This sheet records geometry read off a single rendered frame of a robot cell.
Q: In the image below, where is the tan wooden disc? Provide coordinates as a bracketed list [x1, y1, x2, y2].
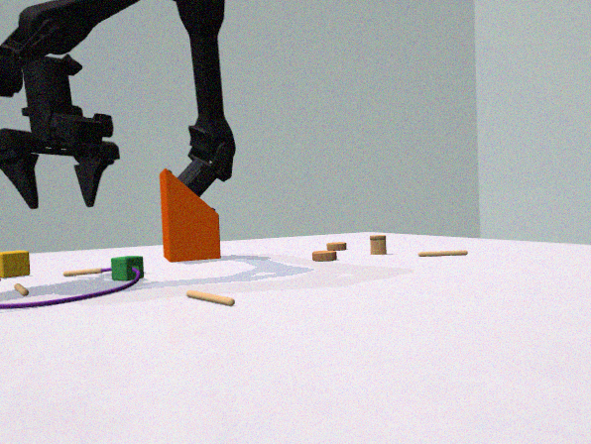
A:
[326, 242, 347, 251]
[312, 251, 337, 262]

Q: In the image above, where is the yellow cube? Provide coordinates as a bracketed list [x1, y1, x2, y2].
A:
[0, 251, 30, 278]

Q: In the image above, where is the brown wooden cylinder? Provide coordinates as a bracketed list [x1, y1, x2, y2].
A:
[370, 235, 387, 255]

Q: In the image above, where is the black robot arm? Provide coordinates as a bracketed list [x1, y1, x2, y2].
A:
[0, 0, 236, 197]

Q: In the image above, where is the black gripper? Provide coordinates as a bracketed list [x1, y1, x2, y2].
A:
[0, 95, 120, 209]

